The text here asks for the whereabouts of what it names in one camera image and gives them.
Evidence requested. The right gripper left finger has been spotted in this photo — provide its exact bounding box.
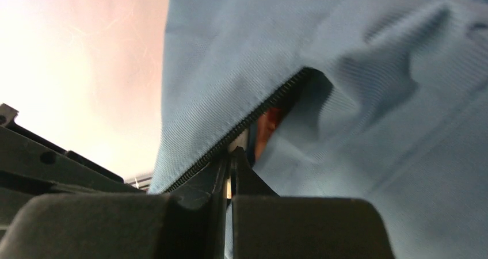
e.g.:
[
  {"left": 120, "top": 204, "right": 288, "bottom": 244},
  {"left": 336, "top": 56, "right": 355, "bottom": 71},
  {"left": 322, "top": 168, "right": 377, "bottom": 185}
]
[{"left": 1, "top": 155, "right": 229, "bottom": 258}]

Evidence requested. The pink pen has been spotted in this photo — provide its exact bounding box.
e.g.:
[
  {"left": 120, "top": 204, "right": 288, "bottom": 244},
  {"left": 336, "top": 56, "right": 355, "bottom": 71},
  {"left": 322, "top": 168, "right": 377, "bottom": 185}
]
[{"left": 254, "top": 108, "right": 285, "bottom": 160}]

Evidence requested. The blue grey backpack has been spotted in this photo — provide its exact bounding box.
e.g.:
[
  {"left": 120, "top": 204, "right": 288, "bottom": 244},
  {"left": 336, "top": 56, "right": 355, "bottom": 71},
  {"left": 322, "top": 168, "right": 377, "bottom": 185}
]
[{"left": 149, "top": 0, "right": 487, "bottom": 258}]

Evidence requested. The beige wallet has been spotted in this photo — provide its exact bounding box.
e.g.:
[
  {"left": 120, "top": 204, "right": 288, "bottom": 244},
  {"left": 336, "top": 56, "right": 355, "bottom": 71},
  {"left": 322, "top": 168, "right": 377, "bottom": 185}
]
[{"left": 226, "top": 129, "right": 249, "bottom": 201}]

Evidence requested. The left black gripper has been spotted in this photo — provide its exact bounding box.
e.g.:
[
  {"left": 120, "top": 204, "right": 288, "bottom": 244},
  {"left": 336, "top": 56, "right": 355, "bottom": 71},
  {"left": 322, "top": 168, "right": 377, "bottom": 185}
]
[{"left": 1, "top": 104, "right": 140, "bottom": 231}]

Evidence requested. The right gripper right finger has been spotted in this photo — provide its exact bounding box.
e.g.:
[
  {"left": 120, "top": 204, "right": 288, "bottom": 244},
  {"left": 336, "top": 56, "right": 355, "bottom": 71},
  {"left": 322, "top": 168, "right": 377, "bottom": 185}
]
[{"left": 231, "top": 147, "right": 394, "bottom": 259}]

